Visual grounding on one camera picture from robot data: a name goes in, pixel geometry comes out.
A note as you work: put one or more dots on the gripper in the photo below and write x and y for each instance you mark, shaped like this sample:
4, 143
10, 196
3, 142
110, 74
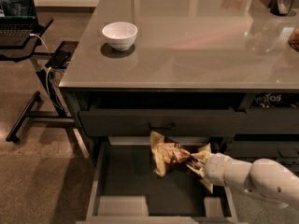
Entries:
215, 166

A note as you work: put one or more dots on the brown chip bag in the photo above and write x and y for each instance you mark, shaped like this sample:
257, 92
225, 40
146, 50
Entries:
169, 155

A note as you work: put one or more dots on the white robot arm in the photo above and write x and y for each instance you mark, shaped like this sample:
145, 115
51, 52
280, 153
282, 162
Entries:
263, 179

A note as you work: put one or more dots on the right top drawer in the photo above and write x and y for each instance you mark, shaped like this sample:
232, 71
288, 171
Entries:
271, 120

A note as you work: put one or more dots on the open middle drawer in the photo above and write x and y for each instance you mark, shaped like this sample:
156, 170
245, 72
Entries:
126, 191

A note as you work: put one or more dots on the right middle drawer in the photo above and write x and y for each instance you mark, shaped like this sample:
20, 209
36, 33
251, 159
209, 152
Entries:
283, 152

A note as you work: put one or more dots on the black doritos chip bag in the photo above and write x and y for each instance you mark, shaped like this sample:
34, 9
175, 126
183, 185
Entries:
266, 100

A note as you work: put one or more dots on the grey kitchen counter cabinet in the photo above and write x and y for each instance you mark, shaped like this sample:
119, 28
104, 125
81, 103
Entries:
217, 46

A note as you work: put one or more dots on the dark top drawer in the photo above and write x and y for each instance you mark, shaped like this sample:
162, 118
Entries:
169, 113

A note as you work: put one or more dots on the snack item on counter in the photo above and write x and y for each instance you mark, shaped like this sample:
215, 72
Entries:
294, 39

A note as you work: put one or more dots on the white ceramic bowl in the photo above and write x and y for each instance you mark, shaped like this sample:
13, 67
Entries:
120, 35

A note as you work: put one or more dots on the black phone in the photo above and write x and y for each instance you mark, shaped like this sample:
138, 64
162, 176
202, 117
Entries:
59, 59

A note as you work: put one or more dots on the dark glass jar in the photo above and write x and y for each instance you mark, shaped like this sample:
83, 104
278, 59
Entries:
283, 0

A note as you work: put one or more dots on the black laptop stand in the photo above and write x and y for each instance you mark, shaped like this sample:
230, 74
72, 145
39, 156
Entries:
19, 81

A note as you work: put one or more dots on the black laptop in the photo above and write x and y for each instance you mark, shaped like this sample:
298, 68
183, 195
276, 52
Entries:
18, 20

